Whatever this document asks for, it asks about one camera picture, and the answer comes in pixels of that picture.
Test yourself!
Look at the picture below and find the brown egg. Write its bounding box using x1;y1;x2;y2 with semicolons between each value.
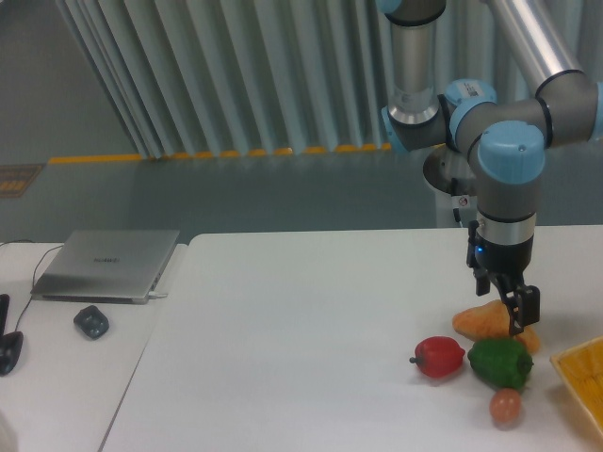
489;388;522;424

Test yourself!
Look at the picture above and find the white corrugated partition screen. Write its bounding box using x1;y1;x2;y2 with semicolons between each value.
58;1;602;159

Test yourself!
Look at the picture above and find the black computer mouse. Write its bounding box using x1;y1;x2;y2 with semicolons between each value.
0;331;24;377

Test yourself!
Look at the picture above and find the white usb plug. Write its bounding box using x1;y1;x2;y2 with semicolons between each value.
147;292;168;300

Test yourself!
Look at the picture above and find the yellow wicker basket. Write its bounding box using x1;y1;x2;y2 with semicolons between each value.
549;336;602;433

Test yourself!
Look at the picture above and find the silver closed laptop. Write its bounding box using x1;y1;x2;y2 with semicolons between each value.
31;230;179;304

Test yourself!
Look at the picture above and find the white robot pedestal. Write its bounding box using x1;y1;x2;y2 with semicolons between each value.
422;144;477;228

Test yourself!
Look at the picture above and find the green bell pepper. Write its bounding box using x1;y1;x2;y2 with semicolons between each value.
467;338;533;391

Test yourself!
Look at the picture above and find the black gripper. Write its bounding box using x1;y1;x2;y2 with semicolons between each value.
466;220;540;336

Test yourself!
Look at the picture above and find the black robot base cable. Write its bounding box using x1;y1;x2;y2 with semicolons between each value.
449;176;465;229

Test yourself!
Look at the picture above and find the triangular bread piece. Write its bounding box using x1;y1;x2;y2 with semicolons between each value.
451;299;541;355

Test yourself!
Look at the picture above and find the thin black mouse cable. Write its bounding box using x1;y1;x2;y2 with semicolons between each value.
0;240;65;332

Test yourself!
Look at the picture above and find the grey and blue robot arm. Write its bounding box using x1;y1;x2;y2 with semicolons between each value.
378;1;602;335

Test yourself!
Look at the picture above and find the red bell pepper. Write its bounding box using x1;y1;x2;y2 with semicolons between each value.
409;336;465;379

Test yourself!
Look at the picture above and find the black keyboard edge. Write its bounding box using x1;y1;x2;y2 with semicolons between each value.
0;294;10;336

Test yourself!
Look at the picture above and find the small black tray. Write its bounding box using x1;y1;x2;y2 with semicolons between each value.
73;305;110;340

